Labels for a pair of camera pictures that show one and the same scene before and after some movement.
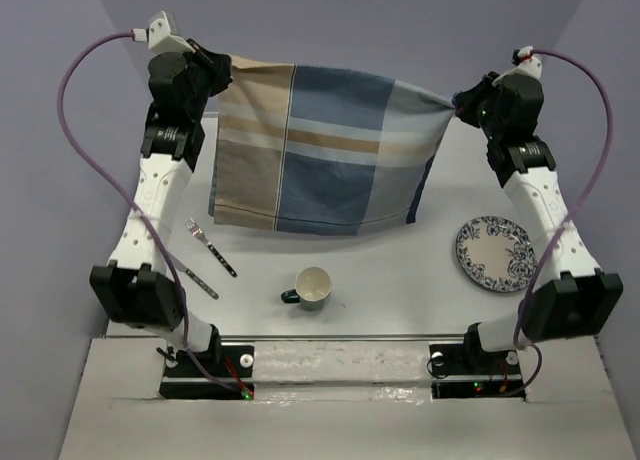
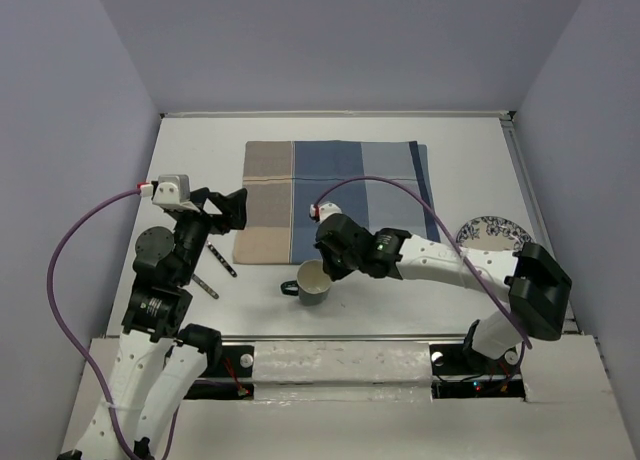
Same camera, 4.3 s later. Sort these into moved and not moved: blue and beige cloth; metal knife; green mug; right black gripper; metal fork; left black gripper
Moved: left black gripper; blue and beige cloth; right black gripper; green mug
Not moved: metal fork; metal knife
